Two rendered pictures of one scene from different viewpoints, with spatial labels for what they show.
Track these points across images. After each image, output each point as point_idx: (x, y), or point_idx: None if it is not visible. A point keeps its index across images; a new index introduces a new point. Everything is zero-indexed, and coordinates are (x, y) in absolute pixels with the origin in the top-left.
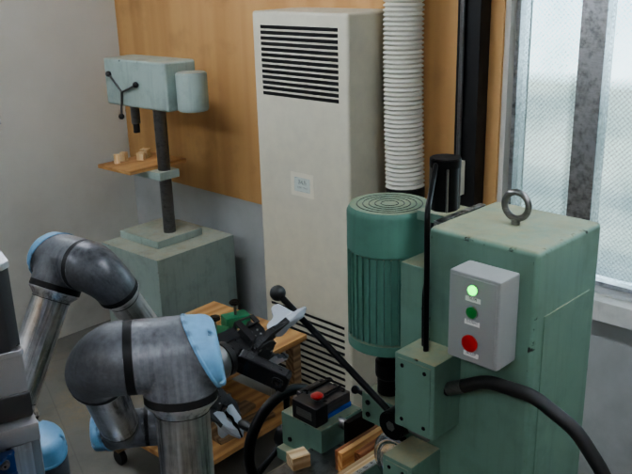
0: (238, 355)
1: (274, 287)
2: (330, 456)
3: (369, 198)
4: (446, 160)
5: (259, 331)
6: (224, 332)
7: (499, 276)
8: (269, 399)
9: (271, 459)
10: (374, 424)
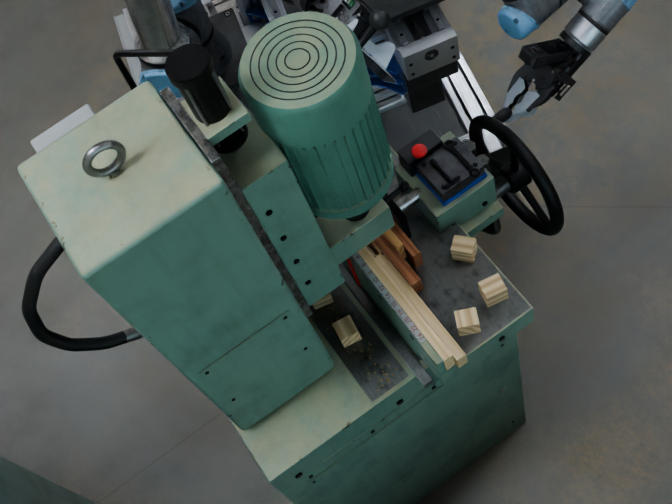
0: (311, 9)
1: (376, 9)
2: (391, 192)
3: (328, 36)
4: (168, 59)
5: (345, 20)
6: None
7: (43, 144)
8: (495, 122)
9: (493, 165)
10: (448, 248)
